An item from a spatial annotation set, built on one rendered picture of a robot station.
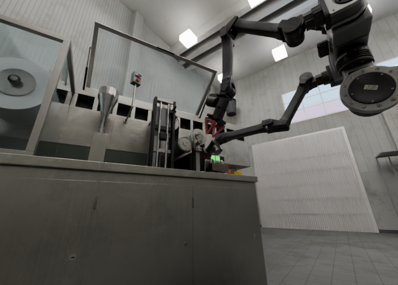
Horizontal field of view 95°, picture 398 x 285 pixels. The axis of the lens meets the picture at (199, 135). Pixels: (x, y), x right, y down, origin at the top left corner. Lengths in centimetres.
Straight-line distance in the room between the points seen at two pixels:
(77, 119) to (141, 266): 116
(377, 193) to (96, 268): 701
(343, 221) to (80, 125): 693
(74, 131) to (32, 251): 91
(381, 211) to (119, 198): 693
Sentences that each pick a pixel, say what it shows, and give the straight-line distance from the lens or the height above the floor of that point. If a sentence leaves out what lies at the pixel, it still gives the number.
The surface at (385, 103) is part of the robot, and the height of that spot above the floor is 105.
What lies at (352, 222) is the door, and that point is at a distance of 722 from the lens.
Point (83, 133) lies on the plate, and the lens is 167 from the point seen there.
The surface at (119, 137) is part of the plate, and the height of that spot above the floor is 126.
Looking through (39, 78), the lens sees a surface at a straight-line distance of 124.
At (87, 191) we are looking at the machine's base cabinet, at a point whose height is 77.
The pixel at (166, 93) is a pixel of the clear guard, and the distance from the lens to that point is 190.
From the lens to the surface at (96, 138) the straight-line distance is 138.
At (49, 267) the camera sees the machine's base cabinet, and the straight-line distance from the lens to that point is 100.
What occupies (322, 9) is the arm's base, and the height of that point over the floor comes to 143.
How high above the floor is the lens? 70
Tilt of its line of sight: 21 degrees up
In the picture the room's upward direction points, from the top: 1 degrees counter-clockwise
